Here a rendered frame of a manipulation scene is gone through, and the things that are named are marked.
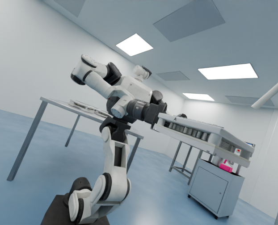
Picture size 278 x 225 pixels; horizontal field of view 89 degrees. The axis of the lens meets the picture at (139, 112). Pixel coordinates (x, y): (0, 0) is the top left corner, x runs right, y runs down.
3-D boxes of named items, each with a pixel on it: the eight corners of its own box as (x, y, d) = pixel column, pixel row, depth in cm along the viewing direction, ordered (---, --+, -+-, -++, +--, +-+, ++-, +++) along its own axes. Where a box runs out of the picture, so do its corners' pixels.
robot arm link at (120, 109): (141, 96, 63) (121, 90, 68) (128, 112, 58) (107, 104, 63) (144, 112, 72) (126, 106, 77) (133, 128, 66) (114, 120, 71)
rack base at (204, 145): (248, 168, 47) (250, 161, 47) (212, 154, 34) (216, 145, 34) (189, 143, 68) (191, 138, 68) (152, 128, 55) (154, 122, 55)
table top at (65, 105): (81, 107, 285) (82, 105, 285) (131, 127, 298) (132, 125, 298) (39, 99, 136) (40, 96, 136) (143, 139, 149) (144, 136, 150)
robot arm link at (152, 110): (169, 106, 64) (146, 99, 69) (164, 100, 55) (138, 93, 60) (159, 132, 63) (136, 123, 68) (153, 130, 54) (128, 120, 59)
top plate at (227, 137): (253, 153, 47) (255, 148, 47) (219, 135, 34) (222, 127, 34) (192, 133, 68) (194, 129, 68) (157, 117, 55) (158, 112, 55)
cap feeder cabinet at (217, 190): (184, 195, 270) (198, 158, 275) (200, 195, 302) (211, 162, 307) (217, 221, 218) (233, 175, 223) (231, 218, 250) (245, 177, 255)
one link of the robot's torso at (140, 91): (93, 108, 112) (110, 68, 114) (127, 122, 130) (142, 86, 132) (104, 115, 87) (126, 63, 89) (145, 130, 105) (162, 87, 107)
